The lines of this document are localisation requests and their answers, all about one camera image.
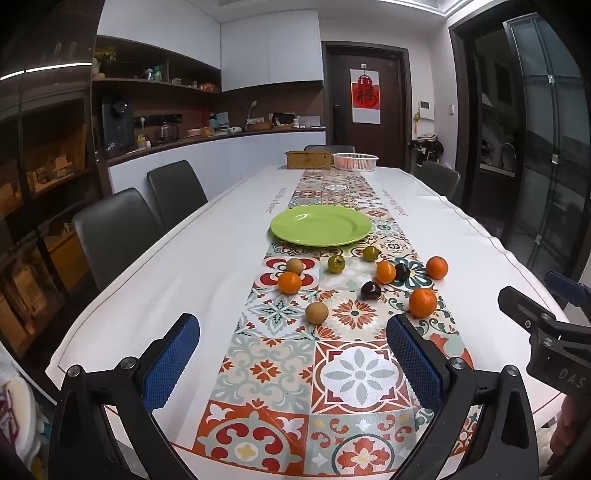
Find person's right hand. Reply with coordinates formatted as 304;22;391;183
549;396;591;474

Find patterned table runner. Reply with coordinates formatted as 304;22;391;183
191;168;481;476

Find dark brown door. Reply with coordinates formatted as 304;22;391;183
322;41;413;171

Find black water dispenser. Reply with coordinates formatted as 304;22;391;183
100;95;136;158

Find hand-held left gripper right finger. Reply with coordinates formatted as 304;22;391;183
385;313;541;480

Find white tablecloth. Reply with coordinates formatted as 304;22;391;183
45;164;573;462

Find wooden display cabinet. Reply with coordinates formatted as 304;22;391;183
0;69;109;356

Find white plastic basket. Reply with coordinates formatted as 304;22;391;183
332;152;380;172

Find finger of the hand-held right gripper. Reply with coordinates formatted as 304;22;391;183
544;270;591;308
498;285;573;344

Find green plate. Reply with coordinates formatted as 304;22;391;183
270;205;373;247

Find brown wall shelves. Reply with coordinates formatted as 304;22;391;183
92;36;222;95

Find white wall cabinets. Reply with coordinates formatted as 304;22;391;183
97;0;324;93

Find red wall poster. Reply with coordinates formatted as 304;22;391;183
350;65;382;124

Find wooden box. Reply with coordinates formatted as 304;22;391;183
284;150;334;169

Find glass sliding door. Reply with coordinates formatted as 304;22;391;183
503;14;591;282

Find hanging bag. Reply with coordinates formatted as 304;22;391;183
409;133;445;162

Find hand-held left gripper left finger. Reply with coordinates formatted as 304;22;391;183
47;313;201;480

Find white counter cabinet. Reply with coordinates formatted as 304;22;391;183
99;126;327;197

